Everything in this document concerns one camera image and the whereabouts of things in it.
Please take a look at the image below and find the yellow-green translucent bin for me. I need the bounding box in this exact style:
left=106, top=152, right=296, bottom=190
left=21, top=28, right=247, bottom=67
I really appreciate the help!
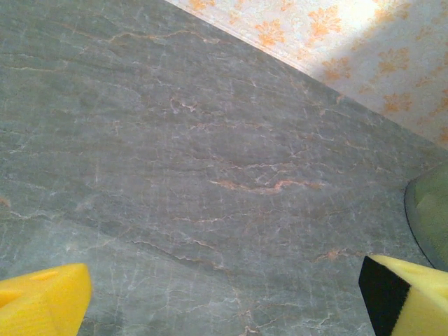
left=404, top=164, right=448, bottom=273

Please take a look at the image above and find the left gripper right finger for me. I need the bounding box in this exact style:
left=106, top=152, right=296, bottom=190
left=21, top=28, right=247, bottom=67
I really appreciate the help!
left=358, top=254, right=448, bottom=336

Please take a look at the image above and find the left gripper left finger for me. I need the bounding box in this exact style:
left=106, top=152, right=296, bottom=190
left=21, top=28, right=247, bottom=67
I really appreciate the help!
left=0, top=262, right=93, bottom=336

